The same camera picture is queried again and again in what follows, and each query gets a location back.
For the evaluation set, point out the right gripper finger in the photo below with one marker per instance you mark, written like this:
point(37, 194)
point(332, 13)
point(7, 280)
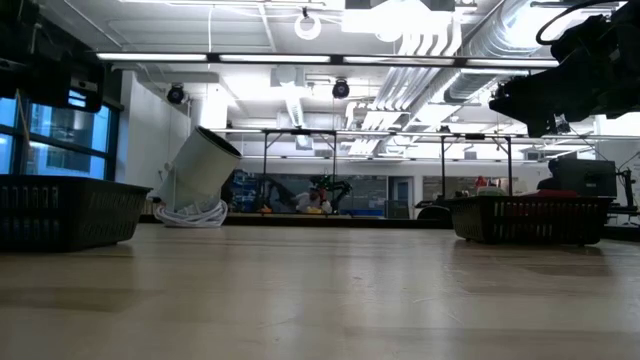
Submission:
point(560, 77)
point(535, 110)

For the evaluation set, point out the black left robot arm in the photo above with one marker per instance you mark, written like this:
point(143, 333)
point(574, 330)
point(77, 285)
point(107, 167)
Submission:
point(20, 30)

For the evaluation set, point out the person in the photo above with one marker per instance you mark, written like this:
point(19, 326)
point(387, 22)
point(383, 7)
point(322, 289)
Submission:
point(312, 200)
point(549, 175)

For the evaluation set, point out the black computer monitor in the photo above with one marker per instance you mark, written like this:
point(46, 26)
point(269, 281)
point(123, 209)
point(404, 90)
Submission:
point(587, 177)

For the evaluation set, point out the red background object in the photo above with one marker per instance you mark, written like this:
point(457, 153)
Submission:
point(480, 182)

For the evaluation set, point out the black plastic slotted basket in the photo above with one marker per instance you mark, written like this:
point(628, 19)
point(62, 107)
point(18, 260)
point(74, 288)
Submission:
point(525, 220)
point(60, 212)

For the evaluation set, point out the black monitor stand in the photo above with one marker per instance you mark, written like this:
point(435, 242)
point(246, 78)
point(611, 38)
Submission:
point(627, 192)

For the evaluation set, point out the black ceiling spotlight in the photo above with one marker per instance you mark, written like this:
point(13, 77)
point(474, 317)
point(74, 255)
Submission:
point(176, 94)
point(341, 89)

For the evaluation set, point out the black overhead light bar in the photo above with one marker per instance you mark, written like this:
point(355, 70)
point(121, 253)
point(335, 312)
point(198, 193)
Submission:
point(335, 59)

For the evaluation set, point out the blue storage bins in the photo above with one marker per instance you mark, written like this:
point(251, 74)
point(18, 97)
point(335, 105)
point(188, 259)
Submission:
point(245, 192)

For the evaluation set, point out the white cylindrical device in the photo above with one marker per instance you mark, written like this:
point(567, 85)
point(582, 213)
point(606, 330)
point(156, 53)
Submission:
point(200, 170)

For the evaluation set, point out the dark-framed window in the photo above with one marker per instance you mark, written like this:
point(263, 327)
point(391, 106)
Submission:
point(70, 140)

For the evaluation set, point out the black background metal frame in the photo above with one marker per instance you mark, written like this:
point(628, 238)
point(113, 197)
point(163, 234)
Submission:
point(475, 136)
point(299, 132)

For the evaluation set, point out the silver ventilation duct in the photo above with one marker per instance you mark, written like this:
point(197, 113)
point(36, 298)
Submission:
point(500, 30)

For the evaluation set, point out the black aluminium table frame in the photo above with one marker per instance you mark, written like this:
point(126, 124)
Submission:
point(380, 222)

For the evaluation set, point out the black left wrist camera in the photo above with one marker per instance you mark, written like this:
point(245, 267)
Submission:
point(55, 80)

